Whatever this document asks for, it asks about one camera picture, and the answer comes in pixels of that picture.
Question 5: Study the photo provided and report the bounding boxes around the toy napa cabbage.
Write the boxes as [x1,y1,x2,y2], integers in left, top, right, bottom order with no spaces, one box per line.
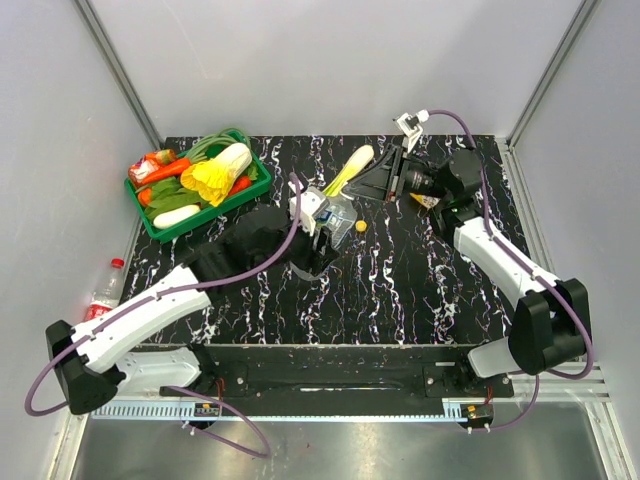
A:
[180,143,252,207]

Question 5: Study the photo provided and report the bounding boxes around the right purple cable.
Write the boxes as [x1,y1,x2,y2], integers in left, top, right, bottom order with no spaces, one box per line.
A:
[427,109,596,434]

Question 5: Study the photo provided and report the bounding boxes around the green beans bundle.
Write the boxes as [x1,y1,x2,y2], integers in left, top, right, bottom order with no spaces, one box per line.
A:
[180,128,251,164]

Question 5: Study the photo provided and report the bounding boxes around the orange tomato piece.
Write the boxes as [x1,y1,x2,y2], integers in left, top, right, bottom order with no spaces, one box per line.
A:
[137,188,152,208]

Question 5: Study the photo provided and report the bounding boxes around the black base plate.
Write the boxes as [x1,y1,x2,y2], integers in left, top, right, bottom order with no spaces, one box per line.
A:
[188,345,514,399]

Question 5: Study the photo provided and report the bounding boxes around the orange juice bottle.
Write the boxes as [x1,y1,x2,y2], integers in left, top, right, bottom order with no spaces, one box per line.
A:
[410,193,440,209]

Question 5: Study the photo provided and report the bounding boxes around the toy green onion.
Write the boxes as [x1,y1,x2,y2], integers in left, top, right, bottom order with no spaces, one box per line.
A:
[323,145,374,197]

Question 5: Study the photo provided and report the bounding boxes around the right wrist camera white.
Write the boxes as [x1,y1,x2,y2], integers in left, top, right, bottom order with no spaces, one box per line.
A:
[394,109,430,153]

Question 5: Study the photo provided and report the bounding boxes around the green plastic basket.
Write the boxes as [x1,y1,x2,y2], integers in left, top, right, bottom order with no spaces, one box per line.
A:
[124,155,272,243]

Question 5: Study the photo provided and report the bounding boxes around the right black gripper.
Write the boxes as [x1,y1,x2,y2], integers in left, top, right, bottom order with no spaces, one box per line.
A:
[341,144,450,204]

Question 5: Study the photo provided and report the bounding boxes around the black marble mat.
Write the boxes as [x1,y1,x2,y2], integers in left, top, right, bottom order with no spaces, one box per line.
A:
[121,135,528,345]

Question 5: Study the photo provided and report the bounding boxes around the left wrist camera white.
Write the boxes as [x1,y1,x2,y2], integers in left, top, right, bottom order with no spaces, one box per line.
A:
[299,186,329,236]

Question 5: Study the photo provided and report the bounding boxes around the white toy radish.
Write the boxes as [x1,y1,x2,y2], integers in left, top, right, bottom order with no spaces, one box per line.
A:
[153,204,201,230]

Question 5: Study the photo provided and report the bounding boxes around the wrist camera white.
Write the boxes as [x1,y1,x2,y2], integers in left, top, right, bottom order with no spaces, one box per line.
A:
[299,186,329,236]
[394,109,430,153]

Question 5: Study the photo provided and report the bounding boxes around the clear bottle blue cap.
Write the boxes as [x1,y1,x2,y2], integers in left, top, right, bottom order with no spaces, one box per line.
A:
[290,194,357,281]

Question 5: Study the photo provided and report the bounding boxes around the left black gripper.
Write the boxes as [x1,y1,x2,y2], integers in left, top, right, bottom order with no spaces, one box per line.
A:
[253,211,341,277]

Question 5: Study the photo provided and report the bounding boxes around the long orange carrot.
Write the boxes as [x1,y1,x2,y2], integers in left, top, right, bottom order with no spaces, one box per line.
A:
[140,158,191,186]

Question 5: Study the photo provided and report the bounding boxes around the red snack packet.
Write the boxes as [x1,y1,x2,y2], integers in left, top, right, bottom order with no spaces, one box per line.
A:
[128,149,177,188]

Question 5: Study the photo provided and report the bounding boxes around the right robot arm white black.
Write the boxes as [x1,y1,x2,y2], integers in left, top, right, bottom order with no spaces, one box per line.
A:
[344,146,594,396]

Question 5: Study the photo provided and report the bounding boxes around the small orange carrot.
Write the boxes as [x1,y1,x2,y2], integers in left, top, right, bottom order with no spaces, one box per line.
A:
[228,175,252,197]

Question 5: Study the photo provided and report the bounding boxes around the water bottle red cap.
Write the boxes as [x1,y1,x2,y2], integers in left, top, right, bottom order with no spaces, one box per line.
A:
[83,258,125,322]

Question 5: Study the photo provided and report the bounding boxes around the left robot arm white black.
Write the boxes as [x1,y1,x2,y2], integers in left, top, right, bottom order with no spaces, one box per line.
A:
[45,200,338,415]

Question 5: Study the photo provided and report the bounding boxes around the green leafy vegetable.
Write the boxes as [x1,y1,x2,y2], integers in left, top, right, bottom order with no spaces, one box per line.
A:
[144,177,206,220]

